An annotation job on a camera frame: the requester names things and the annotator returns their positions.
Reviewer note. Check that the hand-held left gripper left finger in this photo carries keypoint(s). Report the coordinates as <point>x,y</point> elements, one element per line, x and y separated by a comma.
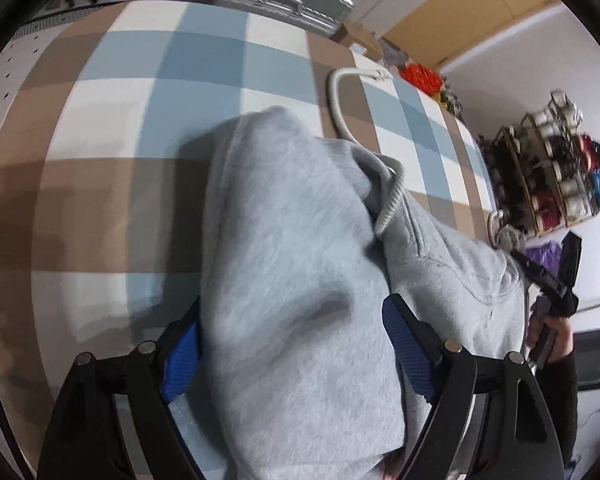
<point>182,360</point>

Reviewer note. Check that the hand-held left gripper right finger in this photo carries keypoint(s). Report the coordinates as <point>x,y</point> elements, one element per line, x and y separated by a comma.
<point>407,345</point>

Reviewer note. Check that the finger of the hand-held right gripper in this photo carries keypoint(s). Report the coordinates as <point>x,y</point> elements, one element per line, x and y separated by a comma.
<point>571,265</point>
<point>535,270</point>

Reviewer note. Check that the grey printed hoodie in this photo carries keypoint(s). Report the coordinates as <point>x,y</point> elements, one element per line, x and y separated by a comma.
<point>290,270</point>

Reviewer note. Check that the person's right hand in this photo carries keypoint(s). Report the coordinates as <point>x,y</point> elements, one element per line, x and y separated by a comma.
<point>562,337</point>

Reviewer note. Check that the purple bag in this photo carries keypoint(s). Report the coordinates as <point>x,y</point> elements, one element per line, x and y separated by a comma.
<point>545,255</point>

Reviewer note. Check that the wooden shoe rack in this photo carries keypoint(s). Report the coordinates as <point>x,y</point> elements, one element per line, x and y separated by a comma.
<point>527,195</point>

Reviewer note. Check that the pile of loose shoes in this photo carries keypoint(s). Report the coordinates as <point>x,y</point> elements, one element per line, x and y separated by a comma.
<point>452,97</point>

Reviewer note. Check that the orange plastic bag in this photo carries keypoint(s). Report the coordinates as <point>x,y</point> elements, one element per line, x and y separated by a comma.
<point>422,77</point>

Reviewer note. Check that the blue brown checkered rug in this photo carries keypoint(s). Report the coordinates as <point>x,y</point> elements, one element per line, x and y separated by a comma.
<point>130,110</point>

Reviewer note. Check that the wooden door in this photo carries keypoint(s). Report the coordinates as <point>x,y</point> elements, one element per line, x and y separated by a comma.
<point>480,5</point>

